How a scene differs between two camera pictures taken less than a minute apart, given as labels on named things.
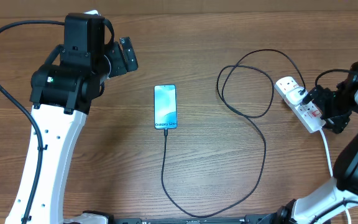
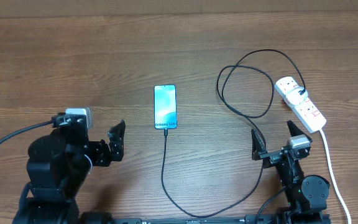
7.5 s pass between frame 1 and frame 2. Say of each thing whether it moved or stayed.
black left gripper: moved
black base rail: stayed
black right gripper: moved
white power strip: stayed
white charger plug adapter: stayed
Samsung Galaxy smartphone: stayed
